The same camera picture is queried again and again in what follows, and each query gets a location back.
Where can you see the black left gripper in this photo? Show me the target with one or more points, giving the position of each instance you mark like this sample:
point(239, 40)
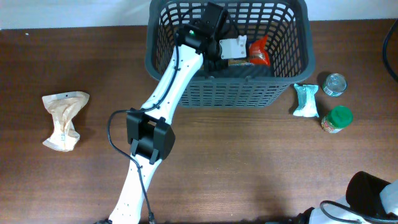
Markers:
point(218, 63)

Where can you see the orange spaghetti packet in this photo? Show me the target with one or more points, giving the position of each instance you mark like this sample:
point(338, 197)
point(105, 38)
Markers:
point(257, 55)

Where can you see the grey plastic shopping basket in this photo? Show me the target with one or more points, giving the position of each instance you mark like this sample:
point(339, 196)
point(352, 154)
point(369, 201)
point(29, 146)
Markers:
point(285, 25)

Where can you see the beige paper pouch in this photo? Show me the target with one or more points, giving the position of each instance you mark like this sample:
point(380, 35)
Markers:
point(63, 107)

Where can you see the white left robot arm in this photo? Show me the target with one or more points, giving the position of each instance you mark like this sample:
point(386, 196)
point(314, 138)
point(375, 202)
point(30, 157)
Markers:
point(149, 131)

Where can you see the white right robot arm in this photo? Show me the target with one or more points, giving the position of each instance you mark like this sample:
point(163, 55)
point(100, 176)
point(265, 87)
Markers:
point(339, 211)

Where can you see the green lid glass jar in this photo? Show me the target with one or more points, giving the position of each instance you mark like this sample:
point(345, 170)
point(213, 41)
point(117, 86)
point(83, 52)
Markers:
point(337, 119)

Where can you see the teal white snack packet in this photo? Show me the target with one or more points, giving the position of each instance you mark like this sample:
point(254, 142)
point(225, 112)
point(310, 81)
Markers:
point(306, 101)

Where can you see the silver tin can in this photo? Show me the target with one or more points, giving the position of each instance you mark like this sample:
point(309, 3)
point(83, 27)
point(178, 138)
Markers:
point(334, 85)

